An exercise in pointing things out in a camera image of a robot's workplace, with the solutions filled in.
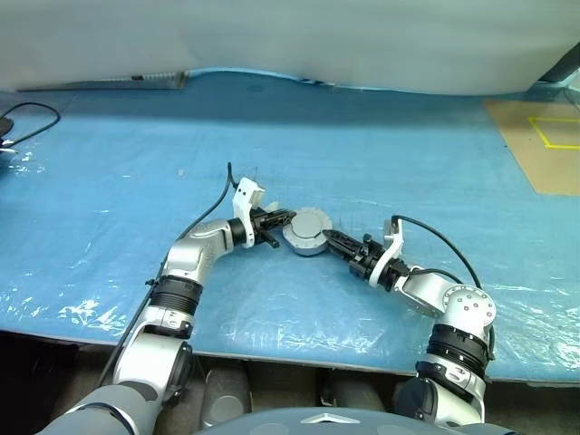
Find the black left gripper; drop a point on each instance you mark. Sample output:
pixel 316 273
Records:
pixel 259 224

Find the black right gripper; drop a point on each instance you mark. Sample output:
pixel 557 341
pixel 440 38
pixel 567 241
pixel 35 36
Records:
pixel 367 258

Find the grey hinged motor lid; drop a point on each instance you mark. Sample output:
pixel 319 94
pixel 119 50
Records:
pixel 310 226

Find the grey motor housing copper windings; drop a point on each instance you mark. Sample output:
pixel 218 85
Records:
pixel 308 250

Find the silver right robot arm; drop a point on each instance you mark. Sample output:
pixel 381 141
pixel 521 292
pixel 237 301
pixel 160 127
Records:
pixel 466 308

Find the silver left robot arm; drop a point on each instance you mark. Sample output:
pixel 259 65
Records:
pixel 199 244

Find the blue plastic table cover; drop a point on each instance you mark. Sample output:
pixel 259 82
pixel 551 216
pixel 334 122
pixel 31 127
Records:
pixel 362 158

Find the grey robot torso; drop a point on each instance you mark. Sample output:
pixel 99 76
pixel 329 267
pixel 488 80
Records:
pixel 326 423

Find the white backdrop sheet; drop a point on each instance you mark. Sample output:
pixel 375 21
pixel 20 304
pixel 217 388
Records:
pixel 272 36

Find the brown cardboard sheet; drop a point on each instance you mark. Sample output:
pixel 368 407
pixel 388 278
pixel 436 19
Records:
pixel 512 136

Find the yellow tape square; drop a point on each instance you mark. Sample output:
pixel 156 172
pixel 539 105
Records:
pixel 539 132

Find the black slanted bar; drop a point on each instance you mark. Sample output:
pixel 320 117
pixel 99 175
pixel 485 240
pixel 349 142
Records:
pixel 564 65

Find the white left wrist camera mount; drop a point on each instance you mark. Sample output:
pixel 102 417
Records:
pixel 244 199

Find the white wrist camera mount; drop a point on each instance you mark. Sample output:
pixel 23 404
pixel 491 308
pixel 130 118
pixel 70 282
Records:
pixel 244 199
pixel 392 247

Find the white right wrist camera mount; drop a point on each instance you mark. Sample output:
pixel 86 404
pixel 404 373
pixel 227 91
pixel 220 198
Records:
pixel 392 247

